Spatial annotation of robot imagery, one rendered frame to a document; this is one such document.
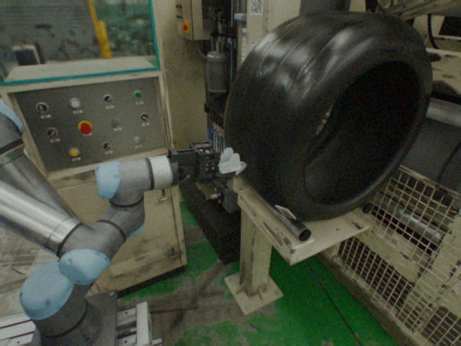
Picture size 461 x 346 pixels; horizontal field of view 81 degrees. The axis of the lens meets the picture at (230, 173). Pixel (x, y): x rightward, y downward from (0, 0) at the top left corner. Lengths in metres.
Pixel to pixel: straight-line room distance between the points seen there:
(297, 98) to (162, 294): 1.51
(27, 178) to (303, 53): 0.71
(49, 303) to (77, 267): 0.24
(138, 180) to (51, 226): 0.18
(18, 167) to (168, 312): 1.23
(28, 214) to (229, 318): 1.32
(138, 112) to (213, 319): 1.18
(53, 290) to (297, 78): 0.73
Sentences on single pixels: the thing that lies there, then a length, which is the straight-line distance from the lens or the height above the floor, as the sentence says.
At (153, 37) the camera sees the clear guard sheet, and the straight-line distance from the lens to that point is 1.21.
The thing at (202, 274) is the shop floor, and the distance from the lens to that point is 1.90.
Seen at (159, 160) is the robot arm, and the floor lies 1.22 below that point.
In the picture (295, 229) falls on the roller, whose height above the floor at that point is 0.91.
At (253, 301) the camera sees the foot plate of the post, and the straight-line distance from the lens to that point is 1.78.
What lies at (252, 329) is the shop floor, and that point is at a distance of 1.71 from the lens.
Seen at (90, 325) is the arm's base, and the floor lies 0.77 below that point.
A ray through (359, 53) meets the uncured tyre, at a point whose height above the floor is 1.42.
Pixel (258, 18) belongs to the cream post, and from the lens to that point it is 1.00.
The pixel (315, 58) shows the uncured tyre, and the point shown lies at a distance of 0.64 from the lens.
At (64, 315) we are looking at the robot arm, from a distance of 0.84.
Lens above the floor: 1.52
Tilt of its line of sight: 33 degrees down
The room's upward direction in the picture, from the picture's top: straight up
